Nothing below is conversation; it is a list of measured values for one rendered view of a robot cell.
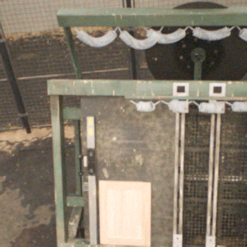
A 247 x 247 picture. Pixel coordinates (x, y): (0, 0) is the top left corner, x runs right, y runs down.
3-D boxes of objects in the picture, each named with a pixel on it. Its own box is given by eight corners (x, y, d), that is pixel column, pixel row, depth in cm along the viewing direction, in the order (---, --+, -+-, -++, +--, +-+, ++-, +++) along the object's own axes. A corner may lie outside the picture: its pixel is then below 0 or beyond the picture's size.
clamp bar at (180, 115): (170, 246, 324) (168, 261, 301) (173, 82, 296) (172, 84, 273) (184, 246, 323) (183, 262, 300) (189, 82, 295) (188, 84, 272)
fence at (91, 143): (91, 242, 332) (90, 244, 328) (87, 116, 309) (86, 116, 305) (98, 242, 331) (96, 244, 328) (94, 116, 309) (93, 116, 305)
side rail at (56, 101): (61, 237, 341) (56, 243, 330) (54, 92, 314) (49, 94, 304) (69, 237, 340) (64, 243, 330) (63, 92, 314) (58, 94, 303)
